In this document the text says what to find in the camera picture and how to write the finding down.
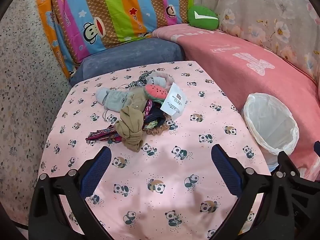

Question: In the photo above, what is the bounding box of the striped monkey print pillow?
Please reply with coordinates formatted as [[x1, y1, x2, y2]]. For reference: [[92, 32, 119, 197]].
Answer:
[[50, 0, 195, 64]]

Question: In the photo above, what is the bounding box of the leopard print scrunchie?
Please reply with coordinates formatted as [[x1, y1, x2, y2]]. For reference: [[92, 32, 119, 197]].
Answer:
[[129, 71, 152, 88]]

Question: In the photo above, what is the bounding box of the bin with white bag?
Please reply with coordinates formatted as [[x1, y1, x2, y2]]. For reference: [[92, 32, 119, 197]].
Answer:
[[240, 93, 300, 172]]

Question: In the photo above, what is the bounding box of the grey drawstring pouch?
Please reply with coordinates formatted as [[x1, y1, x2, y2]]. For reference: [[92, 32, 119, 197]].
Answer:
[[102, 90, 137, 125]]

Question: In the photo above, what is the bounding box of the blue-grey cushion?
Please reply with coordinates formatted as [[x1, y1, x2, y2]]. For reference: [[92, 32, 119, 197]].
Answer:
[[69, 38, 186, 87]]

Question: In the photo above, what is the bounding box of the white paper packet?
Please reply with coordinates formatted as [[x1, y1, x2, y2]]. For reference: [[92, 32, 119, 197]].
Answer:
[[160, 82, 188, 122]]

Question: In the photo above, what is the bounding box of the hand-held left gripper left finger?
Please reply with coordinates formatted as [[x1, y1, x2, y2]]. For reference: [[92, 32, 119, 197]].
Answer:
[[28, 146, 118, 240]]

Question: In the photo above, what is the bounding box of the watermelon slice plush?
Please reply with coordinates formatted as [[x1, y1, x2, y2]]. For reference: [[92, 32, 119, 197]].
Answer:
[[145, 84, 168, 103]]

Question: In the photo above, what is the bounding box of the pink braided band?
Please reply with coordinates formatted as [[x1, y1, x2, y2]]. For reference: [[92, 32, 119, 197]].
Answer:
[[142, 99, 153, 117]]

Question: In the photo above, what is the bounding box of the pink blanket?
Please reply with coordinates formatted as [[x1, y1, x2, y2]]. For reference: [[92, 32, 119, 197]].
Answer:
[[152, 24, 320, 182]]

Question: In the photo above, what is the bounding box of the green round cushion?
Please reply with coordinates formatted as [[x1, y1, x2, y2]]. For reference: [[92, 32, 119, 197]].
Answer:
[[187, 5, 220, 28]]

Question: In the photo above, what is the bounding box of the light grey rolled sock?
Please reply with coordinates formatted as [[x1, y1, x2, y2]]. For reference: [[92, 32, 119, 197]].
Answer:
[[96, 87, 112, 105]]

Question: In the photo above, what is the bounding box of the grey sock in pink mesh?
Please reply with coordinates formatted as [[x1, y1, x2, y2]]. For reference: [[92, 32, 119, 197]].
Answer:
[[146, 72, 173, 88]]

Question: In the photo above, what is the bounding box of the floral print cloth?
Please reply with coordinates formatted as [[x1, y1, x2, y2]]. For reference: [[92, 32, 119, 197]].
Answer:
[[194, 0, 320, 80]]

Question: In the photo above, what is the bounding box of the orange-edged monkey print pillow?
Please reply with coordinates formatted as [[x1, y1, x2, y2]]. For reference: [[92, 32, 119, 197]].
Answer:
[[34, 0, 75, 78]]

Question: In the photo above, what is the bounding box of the dark patterned cloth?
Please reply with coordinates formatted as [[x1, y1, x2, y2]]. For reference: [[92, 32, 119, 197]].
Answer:
[[142, 102, 171, 130]]

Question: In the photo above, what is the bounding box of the purple patterned cloth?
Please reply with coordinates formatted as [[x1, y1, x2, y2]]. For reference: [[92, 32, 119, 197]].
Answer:
[[86, 127, 123, 143]]

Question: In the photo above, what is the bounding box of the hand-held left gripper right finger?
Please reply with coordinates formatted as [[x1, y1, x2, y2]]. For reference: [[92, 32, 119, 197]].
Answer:
[[211, 144, 294, 240]]

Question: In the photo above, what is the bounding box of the pink panda print cloth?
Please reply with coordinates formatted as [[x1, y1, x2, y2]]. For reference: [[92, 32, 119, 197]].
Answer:
[[37, 60, 272, 240]]

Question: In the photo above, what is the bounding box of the tan knotted stocking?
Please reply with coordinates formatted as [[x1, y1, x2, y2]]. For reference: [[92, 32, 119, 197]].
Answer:
[[114, 94, 150, 153]]

